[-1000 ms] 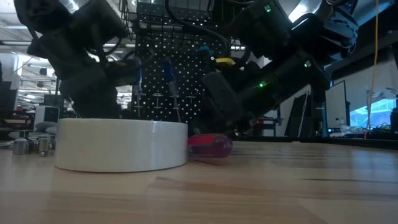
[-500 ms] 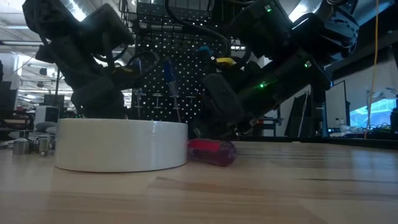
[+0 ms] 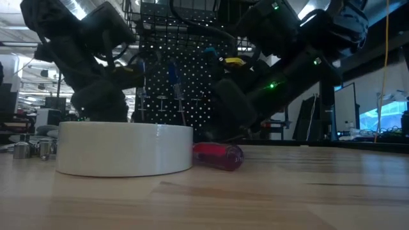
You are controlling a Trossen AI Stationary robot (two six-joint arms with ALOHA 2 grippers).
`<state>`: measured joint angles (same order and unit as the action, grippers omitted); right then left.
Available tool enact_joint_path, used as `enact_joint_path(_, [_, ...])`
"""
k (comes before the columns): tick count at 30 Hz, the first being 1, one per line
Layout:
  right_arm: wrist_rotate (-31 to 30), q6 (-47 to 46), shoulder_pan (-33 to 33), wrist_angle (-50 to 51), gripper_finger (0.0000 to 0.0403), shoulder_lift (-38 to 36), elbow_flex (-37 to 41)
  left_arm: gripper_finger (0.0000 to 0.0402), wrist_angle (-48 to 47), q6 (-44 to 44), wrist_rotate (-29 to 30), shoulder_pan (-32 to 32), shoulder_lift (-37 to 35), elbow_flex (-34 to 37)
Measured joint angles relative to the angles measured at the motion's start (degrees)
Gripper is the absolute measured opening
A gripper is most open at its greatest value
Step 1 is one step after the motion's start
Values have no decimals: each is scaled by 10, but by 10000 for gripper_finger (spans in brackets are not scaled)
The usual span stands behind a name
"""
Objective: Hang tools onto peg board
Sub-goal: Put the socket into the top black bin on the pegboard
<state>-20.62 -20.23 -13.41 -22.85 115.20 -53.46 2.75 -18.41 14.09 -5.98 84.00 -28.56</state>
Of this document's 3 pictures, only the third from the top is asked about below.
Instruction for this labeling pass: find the leaning black panel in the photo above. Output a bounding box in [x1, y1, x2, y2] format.
[292, 94, 320, 141]

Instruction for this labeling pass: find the black pillar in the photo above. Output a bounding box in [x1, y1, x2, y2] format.
[318, 79, 336, 141]

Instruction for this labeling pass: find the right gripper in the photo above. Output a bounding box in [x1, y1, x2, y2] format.
[207, 79, 258, 143]

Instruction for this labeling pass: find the long ceiling light strip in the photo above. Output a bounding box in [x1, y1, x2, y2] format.
[0, 41, 39, 49]

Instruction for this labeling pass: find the black peg board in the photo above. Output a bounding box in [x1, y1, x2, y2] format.
[132, 0, 239, 141]

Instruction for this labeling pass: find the blue lit screen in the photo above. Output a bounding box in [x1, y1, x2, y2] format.
[359, 100, 409, 132]

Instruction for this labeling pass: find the black desk with monitor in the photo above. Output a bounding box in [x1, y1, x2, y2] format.
[260, 118, 292, 141]

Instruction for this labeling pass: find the black monitor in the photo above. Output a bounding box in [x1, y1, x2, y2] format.
[0, 82, 19, 113]

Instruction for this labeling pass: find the red handled screwdriver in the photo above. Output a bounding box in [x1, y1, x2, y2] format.
[191, 142, 245, 172]

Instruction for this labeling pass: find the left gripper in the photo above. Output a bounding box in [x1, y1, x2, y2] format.
[70, 63, 146, 123]

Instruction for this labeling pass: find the white board panel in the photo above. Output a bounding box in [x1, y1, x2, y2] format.
[334, 82, 361, 141]

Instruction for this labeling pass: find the black frame stand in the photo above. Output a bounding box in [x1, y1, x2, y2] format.
[56, 72, 63, 109]

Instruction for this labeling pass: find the black and blue screwdriver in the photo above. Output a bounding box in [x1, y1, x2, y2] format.
[203, 46, 224, 81]

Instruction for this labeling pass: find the white appliance box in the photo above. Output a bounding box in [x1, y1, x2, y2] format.
[35, 108, 61, 128]

